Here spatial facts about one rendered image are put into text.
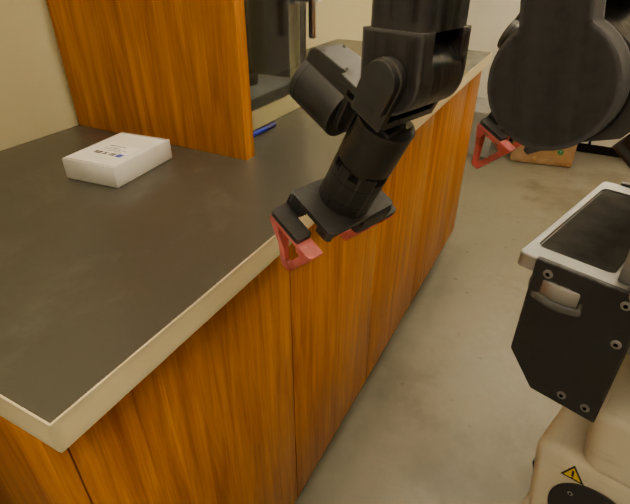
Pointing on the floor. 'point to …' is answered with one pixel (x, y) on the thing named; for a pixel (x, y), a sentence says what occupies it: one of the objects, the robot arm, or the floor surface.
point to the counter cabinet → (256, 364)
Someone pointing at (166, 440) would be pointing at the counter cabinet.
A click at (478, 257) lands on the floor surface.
